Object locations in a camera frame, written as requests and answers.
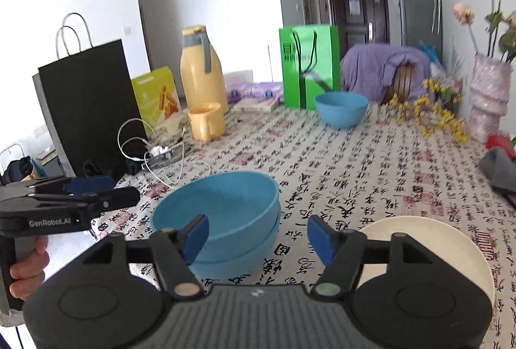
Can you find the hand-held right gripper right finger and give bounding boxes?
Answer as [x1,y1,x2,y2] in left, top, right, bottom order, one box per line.
[306,215,438,299]

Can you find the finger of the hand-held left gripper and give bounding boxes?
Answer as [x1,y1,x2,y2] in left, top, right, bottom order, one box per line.
[24,176,116,197]
[30,187,141,217]

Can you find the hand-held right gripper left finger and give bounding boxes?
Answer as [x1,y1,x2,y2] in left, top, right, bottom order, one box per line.
[83,214,210,299]

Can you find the blue bowl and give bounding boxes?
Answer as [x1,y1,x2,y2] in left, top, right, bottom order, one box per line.
[187,208,281,280]
[314,91,369,129]
[151,171,281,253]

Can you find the cream plate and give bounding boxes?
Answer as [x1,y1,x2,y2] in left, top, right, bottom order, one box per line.
[357,216,496,319]

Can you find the person's left hand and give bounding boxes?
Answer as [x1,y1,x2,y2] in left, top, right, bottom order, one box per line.
[9,237,50,296]

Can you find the black paper bag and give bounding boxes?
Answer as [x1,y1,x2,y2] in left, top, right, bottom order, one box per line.
[32,13,148,188]

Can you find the green and yellow snack box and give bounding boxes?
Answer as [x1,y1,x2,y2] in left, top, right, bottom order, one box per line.
[131,67,182,128]

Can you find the yellow plastic cup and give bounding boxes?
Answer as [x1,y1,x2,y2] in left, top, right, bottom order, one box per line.
[187,102,226,143]

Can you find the yellow thermos jug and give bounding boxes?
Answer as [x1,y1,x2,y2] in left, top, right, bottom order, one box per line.
[179,25,230,118]

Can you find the white flat box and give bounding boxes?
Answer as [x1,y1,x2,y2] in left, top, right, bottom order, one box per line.
[234,97,280,113]

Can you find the purple tissue pack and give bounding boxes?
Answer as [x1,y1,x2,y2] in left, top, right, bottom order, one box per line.
[252,82,285,100]

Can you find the green paper bag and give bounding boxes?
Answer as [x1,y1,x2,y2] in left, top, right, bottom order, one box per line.
[279,24,342,110]

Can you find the yellow flower sprig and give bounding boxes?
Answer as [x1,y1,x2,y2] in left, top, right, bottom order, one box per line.
[389,79,470,144]

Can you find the wooden chair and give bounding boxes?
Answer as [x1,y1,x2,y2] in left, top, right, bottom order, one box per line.
[383,65,427,105]

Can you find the purple jacket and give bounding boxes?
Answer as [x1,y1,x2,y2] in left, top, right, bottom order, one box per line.
[341,44,432,104]

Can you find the grey cloth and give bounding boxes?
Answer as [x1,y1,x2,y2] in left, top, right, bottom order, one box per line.
[478,147,516,206]

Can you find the red packet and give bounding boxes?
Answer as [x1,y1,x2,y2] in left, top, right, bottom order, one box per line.
[486,135,516,156]

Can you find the dark brown door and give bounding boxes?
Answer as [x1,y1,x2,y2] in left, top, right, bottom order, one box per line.
[327,0,392,55]

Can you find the speckled pink vase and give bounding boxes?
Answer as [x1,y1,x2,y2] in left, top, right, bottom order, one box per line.
[468,53,516,144]

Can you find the grey refrigerator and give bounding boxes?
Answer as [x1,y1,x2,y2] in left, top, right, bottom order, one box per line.
[397,0,444,49]

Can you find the folded umbrella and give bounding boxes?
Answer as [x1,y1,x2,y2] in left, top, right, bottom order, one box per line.
[429,0,441,33]

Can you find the white cable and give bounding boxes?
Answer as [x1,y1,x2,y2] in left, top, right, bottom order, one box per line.
[117,117,212,188]

